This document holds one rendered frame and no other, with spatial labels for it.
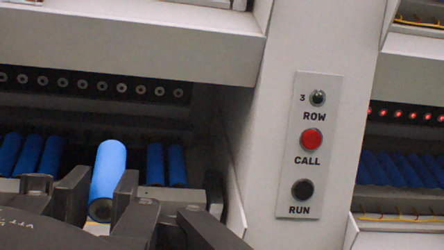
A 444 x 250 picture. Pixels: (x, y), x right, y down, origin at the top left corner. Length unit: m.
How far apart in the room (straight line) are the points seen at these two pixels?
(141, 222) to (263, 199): 0.25
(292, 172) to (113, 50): 0.17
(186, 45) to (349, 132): 0.15
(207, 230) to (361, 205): 0.37
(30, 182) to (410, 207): 0.42
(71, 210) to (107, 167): 0.09
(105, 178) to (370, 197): 0.31
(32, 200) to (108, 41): 0.20
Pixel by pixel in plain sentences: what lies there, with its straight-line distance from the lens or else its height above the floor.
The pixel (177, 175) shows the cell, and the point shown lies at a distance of 0.47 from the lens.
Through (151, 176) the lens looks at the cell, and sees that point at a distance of 0.46.
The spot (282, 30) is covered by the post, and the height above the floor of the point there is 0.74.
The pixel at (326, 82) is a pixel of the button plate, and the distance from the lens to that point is 0.39.
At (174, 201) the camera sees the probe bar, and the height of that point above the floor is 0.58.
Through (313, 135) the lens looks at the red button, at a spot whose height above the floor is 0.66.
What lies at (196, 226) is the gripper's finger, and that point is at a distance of 0.16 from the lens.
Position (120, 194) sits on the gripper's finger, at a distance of 0.19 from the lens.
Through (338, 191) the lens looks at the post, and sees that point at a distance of 0.42.
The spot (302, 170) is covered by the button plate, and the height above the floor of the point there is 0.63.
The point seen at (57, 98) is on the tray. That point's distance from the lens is 0.53.
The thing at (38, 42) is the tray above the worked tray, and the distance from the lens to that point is 0.37.
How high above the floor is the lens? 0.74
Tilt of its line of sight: 11 degrees down
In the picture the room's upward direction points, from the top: 7 degrees clockwise
